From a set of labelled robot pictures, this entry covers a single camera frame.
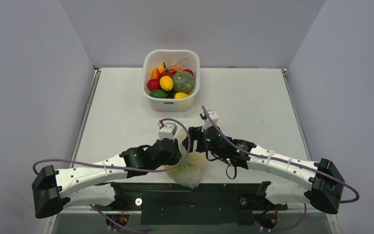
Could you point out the green cantaloupe melon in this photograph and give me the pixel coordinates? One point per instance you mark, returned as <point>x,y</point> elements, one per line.
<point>183,82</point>

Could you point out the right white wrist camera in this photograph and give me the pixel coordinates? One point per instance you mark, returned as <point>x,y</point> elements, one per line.
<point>209,119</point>

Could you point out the white plastic basket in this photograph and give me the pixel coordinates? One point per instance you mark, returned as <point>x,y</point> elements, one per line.
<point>190,60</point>

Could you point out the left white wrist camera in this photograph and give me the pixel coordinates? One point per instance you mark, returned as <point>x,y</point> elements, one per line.
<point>166,130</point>

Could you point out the red apple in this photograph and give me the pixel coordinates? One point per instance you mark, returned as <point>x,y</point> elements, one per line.
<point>153,84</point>

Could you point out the green lime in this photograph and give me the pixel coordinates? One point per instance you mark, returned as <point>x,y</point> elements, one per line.
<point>158,93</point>

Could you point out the yellow lemon in basket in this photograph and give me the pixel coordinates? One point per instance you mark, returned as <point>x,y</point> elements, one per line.
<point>166,83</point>

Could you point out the yellow lemon at front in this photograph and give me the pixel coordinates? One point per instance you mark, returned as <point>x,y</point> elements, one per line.
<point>180,95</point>

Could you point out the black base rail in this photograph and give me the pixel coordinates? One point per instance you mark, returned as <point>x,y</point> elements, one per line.
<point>207,204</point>

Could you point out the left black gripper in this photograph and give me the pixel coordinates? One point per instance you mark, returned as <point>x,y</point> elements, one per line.
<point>176,157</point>

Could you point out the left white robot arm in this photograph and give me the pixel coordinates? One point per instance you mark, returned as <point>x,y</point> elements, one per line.
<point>56,189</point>

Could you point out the red tomato at back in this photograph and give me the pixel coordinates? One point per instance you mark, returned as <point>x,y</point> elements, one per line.
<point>189,71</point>

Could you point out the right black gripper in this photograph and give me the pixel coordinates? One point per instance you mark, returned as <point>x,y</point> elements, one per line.
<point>194,139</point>

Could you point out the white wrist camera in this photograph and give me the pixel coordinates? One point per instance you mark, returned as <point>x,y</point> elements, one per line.
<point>166,130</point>
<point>209,119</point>

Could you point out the orange pepper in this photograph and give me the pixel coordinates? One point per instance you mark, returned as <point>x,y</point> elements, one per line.
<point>155,74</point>

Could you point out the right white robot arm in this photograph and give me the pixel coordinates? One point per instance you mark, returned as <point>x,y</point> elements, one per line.
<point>319,184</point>

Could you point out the clear plastic bag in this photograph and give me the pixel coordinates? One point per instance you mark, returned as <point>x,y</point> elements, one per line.
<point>190,181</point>

